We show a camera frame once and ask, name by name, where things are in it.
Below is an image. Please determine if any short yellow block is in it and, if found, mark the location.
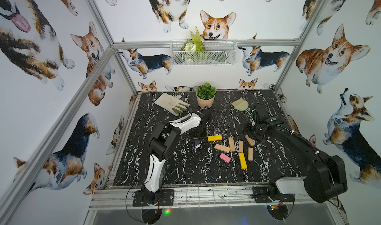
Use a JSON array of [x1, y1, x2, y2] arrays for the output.
[[207, 135, 223, 142]]

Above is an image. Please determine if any small wooden block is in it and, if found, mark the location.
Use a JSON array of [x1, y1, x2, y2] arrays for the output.
[[238, 140, 244, 153]]

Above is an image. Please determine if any pink block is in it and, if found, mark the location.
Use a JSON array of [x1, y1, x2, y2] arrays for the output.
[[220, 153, 231, 163]]

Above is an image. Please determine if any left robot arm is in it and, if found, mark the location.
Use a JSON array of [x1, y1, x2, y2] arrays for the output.
[[141, 106, 211, 205]]

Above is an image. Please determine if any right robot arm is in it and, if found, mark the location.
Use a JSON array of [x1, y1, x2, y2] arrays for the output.
[[246, 107, 348, 203]]

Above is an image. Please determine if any angled wooden block right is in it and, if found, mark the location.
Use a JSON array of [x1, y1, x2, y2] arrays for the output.
[[245, 135, 255, 147]]

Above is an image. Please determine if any small brush with dustpan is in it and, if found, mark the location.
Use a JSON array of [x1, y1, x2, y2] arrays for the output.
[[231, 97, 252, 115]]

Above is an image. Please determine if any upright wooden block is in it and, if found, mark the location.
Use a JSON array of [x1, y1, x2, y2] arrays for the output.
[[228, 137, 236, 152]]

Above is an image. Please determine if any work glove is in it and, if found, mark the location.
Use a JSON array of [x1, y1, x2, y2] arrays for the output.
[[154, 93, 190, 116]]

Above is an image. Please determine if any potted green plant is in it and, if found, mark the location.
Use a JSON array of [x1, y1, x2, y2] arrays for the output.
[[196, 82, 216, 109]]

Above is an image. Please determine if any long yellow block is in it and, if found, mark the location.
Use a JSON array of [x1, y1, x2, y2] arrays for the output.
[[239, 152, 248, 170]]

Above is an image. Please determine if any fern and white flower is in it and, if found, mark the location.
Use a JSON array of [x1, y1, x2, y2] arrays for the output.
[[182, 27, 205, 64]]

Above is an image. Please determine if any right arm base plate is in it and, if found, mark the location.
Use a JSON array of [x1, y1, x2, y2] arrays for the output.
[[252, 184, 295, 204]]

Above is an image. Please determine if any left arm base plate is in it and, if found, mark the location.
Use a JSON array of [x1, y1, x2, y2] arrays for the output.
[[133, 189, 174, 207]]

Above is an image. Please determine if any white wire basket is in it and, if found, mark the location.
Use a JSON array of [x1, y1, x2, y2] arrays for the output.
[[170, 40, 238, 66]]

